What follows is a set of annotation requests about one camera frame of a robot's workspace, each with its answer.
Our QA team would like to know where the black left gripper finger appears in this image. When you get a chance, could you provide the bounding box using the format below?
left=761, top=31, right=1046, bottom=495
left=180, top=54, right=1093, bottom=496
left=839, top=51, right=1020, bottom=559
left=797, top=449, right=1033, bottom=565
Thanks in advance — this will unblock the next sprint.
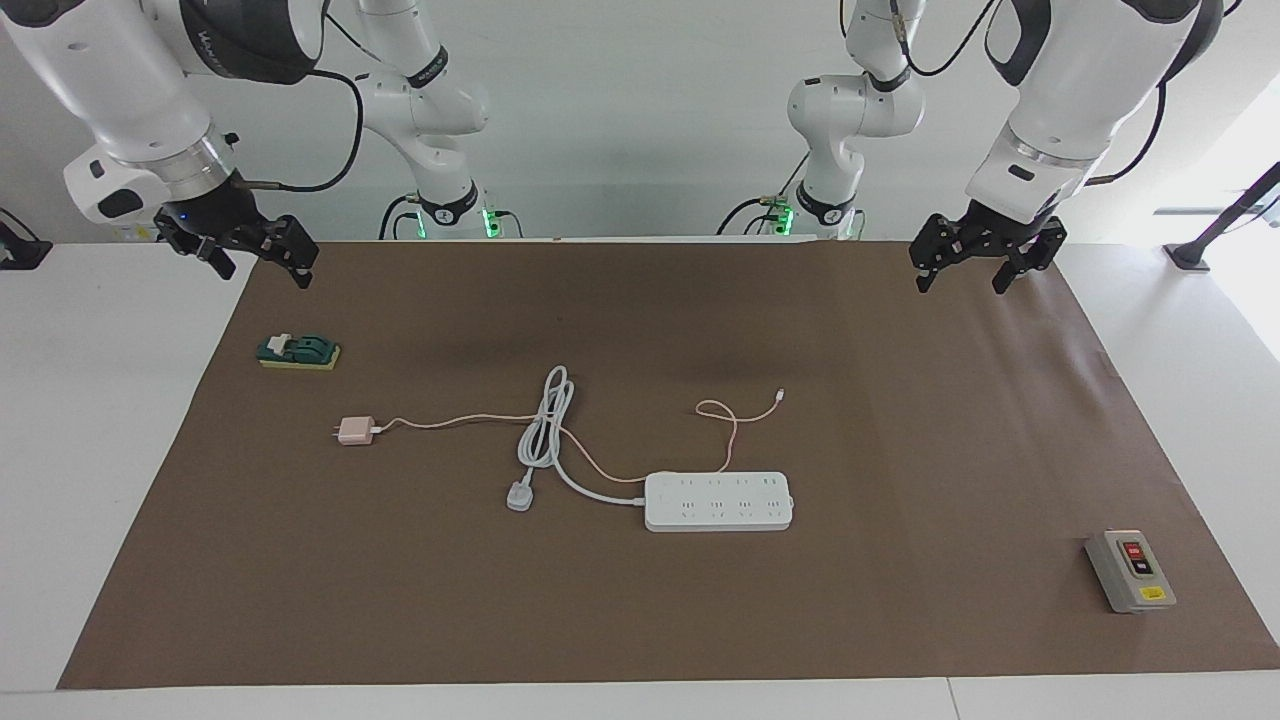
left=910, top=213, right=966, bottom=294
left=993, top=220, right=1067, bottom=296

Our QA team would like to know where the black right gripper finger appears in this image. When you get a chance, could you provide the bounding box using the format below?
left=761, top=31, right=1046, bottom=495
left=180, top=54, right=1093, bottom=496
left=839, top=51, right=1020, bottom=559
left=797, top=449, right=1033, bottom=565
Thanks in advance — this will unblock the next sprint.
left=193, top=238, right=237, bottom=281
left=262, top=214, right=321, bottom=291

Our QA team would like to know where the pink charging cable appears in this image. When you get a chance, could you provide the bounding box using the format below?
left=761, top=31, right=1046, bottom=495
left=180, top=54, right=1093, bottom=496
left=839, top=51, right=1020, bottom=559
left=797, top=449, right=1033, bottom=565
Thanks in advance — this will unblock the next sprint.
left=375, top=388, right=787, bottom=484

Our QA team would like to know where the white power strip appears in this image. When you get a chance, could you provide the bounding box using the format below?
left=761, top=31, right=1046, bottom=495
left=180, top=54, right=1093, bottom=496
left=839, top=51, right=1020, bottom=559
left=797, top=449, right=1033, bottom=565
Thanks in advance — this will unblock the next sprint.
left=643, top=471, right=795, bottom=533

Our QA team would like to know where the brown paper mat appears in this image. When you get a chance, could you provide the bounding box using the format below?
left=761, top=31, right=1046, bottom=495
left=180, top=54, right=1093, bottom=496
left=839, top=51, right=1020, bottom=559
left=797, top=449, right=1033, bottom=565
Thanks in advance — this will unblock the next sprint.
left=57, top=238, right=1280, bottom=691

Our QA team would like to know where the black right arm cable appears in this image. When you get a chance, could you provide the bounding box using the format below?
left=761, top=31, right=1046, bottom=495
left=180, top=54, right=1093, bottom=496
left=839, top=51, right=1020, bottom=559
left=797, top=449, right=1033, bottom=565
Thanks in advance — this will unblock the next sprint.
left=235, top=70, right=366, bottom=193

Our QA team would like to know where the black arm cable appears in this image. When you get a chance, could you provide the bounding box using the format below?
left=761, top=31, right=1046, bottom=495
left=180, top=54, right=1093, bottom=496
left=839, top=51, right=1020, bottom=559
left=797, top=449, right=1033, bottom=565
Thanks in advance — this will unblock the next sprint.
left=235, top=70, right=366, bottom=193
left=890, top=0, right=1169, bottom=186

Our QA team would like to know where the black base cable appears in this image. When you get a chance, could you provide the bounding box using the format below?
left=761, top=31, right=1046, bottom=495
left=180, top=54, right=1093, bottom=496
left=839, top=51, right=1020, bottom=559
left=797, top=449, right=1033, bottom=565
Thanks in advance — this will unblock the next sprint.
left=715, top=195, right=791, bottom=238
left=378, top=195, right=421, bottom=241

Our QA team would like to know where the green knife switch yellow base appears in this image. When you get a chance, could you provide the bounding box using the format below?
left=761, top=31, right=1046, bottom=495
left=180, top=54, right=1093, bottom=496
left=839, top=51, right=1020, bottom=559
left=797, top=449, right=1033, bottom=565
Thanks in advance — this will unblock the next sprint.
left=256, top=333, right=342, bottom=372

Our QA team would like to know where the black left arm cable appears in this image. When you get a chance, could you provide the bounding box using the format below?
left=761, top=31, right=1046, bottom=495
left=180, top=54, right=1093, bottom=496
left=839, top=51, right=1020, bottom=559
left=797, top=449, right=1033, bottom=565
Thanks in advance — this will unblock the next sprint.
left=890, top=0, right=1169, bottom=186

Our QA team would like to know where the black clamp bracket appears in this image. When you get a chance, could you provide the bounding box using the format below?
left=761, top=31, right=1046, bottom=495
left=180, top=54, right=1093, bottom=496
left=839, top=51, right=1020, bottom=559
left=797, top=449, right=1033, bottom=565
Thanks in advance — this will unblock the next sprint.
left=0, top=207, right=53, bottom=271

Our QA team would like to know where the grey on-off switch box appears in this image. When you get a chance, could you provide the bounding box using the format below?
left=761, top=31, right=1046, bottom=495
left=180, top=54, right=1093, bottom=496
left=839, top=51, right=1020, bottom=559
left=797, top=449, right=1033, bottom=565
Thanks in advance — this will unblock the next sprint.
left=1085, top=529, right=1178, bottom=614

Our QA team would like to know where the white power cord with plug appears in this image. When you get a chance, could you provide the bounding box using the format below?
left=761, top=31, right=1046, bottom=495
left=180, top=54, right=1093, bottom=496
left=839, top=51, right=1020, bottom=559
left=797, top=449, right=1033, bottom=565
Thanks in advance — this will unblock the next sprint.
left=505, top=365, right=649, bottom=513

